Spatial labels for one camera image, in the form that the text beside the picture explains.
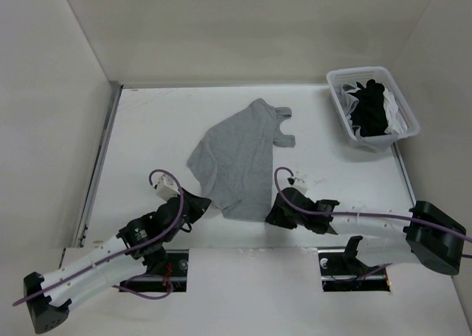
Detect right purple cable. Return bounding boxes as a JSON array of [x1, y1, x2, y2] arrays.
[[274, 166, 472, 259]]

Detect white tank top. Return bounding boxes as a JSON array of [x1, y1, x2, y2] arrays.
[[383, 89, 408, 134]]

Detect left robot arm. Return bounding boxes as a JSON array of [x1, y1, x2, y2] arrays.
[[22, 191, 212, 335]]

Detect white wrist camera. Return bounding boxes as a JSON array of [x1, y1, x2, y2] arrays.
[[288, 177, 308, 194], [152, 175, 180, 201]]

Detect black tank top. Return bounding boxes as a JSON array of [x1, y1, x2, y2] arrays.
[[350, 80, 388, 137]]

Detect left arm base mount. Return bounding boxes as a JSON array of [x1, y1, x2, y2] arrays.
[[119, 250, 190, 293]]

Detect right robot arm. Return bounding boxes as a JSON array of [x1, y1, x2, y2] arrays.
[[265, 187, 466, 276]]

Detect grey tank top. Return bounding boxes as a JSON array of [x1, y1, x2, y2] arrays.
[[187, 99, 296, 222]]

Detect purple cable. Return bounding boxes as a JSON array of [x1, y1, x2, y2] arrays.
[[12, 168, 187, 307], [274, 166, 472, 259]]

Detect light grey garment in basket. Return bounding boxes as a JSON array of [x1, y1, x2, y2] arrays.
[[340, 83, 361, 119]]

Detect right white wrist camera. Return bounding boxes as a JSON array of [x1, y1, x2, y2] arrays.
[[288, 177, 308, 194]]

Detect white plastic basket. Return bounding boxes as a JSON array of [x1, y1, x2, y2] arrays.
[[326, 66, 420, 151]]

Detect metal table edge rail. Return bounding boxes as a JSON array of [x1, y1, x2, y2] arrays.
[[72, 80, 123, 248]]

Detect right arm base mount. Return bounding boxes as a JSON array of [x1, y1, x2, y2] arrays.
[[318, 236, 390, 292]]

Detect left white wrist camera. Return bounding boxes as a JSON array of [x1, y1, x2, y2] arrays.
[[152, 175, 180, 201]]

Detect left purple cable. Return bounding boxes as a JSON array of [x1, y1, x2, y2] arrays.
[[12, 168, 187, 307]]

